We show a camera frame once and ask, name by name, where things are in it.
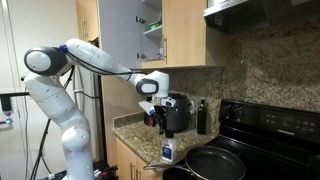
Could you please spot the open cabinet door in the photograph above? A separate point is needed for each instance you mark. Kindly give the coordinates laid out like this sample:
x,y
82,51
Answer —
x,y
118,30

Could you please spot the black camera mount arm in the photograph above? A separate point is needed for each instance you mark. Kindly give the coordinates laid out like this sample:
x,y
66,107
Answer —
x,y
6,103

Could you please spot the stainless steel refrigerator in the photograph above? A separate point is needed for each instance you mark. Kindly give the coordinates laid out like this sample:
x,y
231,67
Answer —
x,y
89,113

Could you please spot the black and red appliance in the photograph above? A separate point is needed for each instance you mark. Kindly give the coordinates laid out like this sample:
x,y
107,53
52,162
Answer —
x,y
149,120

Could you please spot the black electric stove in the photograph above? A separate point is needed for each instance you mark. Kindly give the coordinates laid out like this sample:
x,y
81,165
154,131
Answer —
x,y
276,140

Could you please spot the wooden lower cabinet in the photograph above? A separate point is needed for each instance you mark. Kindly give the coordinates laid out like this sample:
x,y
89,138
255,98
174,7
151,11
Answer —
x,y
128,163

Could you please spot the small white-capped jar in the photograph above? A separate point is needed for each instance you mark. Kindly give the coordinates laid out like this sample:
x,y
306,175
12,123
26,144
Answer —
x,y
169,150

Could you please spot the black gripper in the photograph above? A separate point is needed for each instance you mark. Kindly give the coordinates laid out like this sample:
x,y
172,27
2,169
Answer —
x,y
160,115

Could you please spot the wooden upper cabinet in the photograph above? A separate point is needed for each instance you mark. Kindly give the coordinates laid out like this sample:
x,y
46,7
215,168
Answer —
x,y
186,33

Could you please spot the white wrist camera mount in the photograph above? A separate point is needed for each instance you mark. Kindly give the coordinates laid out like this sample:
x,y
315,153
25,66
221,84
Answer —
x,y
146,107

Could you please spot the small black camera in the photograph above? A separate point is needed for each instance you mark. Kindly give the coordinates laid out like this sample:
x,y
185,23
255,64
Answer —
x,y
23,78

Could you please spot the black red tools pile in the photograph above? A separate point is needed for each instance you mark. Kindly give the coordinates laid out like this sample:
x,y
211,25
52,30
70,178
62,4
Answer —
x,y
105,170

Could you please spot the steel range hood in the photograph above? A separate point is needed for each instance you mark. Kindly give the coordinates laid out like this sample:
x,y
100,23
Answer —
x,y
263,15

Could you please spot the tall wooden cabinet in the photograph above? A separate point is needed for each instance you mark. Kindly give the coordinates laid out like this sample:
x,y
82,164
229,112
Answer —
x,y
87,20

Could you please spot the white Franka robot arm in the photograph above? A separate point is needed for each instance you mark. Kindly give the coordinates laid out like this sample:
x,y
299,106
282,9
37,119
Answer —
x,y
53,96

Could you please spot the dark glass bottle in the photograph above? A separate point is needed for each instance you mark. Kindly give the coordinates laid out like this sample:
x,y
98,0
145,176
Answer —
x,y
201,118

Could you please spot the black coffee maker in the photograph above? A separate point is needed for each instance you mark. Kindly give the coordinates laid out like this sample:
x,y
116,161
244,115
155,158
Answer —
x,y
180,113

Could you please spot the dark shallow pan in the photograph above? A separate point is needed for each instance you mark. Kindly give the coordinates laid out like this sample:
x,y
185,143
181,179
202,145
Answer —
x,y
176,174

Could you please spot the green box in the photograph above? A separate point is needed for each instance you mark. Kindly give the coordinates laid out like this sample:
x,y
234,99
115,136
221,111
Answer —
x,y
155,25

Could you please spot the black tripod pole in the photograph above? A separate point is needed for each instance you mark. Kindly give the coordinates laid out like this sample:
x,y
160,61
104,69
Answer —
x,y
41,146

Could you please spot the black stove knob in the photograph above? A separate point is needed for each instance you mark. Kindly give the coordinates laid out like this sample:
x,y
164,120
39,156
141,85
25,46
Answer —
x,y
240,112
228,111

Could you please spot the metal door hinge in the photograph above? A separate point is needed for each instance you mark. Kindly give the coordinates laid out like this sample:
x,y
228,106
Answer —
x,y
141,56
140,19

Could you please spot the black frying pan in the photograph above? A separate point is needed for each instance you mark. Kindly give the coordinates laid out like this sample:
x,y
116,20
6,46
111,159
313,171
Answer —
x,y
216,165

